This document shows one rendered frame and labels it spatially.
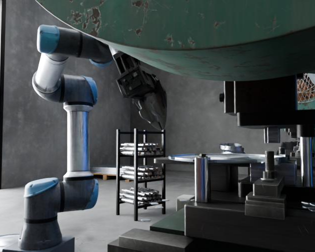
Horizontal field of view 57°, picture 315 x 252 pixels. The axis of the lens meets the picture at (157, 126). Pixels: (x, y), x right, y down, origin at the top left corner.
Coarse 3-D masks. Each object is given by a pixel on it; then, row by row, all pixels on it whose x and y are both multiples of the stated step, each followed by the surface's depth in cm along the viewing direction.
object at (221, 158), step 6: (168, 156) 74; (174, 156) 82; (180, 156) 82; (186, 156) 82; (192, 156) 82; (210, 156) 72; (216, 156) 72; (222, 156) 72; (228, 156) 72; (234, 156) 72; (240, 156) 72; (246, 156) 72; (252, 156) 82; (258, 156) 82; (264, 156) 82; (276, 156) 77; (210, 162) 62; (216, 162) 62; (222, 162) 61; (228, 162) 61; (234, 162) 61; (240, 162) 61; (246, 162) 61; (252, 162) 61; (258, 162) 62; (264, 162) 62
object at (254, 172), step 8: (288, 160) 69; (256, 168) 64; (264, 168) 64; (280, 168) 62; (288, 168) 61; (296, 168) 73; (256, 176) 64; (288, 176) 61; (296, 176) 72; (288, 184) 61
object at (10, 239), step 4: (0, 236) 171; (4, 236) 171; (8, 236) 171; (12, 236) 171; (16, 236) 171; (0, 240) 162; (4, 240) 162; (8, 240) 162; (12, 240) 162; (16, 240) 162; (0, 244) 156; (4, 244) 156; (8, 244) 156; (0, 248) 152
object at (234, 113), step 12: (228, 84) 71; (240, 84) 67; (252, 84) 66; (264, 84) 64; (276, 84) 63; (288, 84) 62; (228, 96) 70; (240, 96) 67; (252, 96) 65; (264, 96) 64; (276, 96) 63; (288, 96) 62; (228, 108) 70; (240, 108) 67; (252, 108) 65; (264, 108) 64; (276, 108) 63; (288, 108) 62
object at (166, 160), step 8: (160, 160) 76; (168, 160) 75; (216, 168) 71; (224, 168) 70; (232, 168) 72; (216, 176) 71; (224, 176) 70; (232, 176) 72; (216, 184) 71; (224, 184) 70; (232, 184) 71
